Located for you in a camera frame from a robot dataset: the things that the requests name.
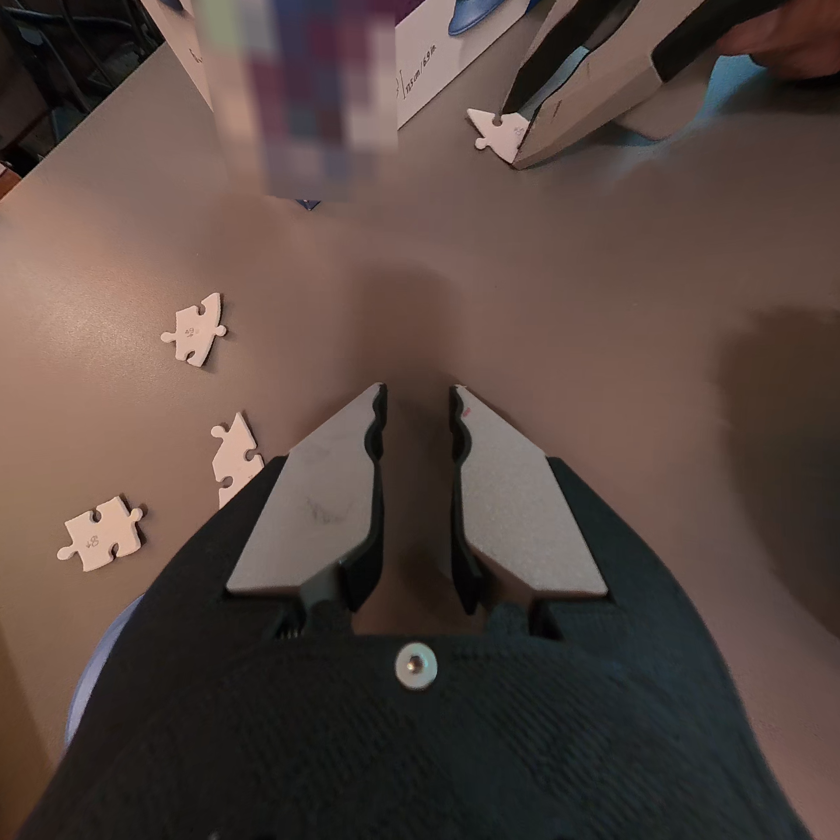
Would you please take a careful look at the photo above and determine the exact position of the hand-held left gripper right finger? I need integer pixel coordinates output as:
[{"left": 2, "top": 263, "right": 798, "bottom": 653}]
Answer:
[{"left": 448, "top": 384, "right": 610, "bottom": 616}]

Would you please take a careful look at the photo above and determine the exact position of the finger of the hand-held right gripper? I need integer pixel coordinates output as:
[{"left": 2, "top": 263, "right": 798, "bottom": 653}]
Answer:
[
  {"left": 502, "top": 0, "right": 641, "bottom": 119},
  {"left": 512, "top": 0, "right": 778, "bottom": 172}
]

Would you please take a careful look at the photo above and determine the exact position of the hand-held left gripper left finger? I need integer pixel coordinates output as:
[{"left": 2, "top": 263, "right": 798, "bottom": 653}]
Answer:
[{"left": 225, "top": 382, "right": 389, "bottom": 613}]

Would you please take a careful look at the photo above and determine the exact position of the white puzzle piece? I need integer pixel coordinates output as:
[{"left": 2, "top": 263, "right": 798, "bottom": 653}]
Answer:
[
  {"left": 56, "top": 495, "right": 147, "bottom": 573},
  {"left": 467, "top": 108, "right": 532, "bottom": 161},
  {"left": 160, "top": 292, "right": 228, "bottom": 367},
  {"left": 210, "top": 411, "right": 265, "bottom": 509}
]

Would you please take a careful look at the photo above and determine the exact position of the printed puzzle box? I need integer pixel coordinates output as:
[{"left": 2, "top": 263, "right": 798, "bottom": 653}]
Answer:
[{"left": 140, "top": 0, "right": 529, "bottom": 211}]

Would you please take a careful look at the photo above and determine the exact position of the person's right hand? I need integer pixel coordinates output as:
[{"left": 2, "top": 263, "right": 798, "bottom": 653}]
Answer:
[{"left": 718, "top": 10, "right": 840, "bottom": 81}]

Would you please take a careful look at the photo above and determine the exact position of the dark cable clutter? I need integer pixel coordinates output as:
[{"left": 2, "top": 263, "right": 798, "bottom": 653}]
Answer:
[{"left": 0, "top": 0, "right": 165, "bottom": 178}]

